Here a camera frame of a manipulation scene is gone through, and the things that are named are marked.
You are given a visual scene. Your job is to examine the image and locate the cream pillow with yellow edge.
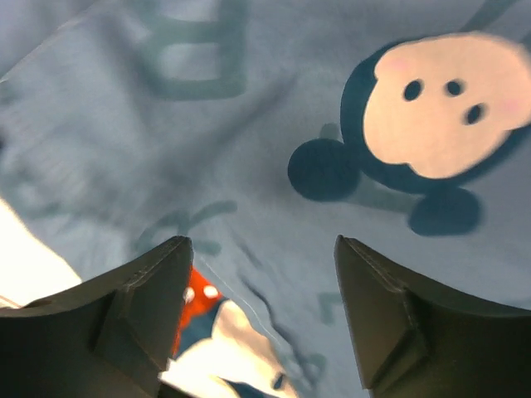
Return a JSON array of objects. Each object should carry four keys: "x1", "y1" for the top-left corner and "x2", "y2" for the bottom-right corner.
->
[{"x1": 0, "y1": 201, "x2": 81, "y2": 309}]

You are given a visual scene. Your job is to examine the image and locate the blue cartoon print pillowcase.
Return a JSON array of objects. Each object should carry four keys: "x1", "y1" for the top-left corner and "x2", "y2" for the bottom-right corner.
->
[{"x1": 1, "y1": 1, "x2": 530, "y2": 397}]

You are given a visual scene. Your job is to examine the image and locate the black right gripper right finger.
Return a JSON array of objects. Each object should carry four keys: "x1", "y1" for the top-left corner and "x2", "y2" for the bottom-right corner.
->
[{"x1": 334, "y1": 236, "x2": 530, "y2": 397}]

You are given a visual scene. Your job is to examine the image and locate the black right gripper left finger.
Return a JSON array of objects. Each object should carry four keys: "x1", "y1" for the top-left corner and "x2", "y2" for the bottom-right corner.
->
[{"x1": 1, "y1": 236, "x2": 192, "y2": 397}]

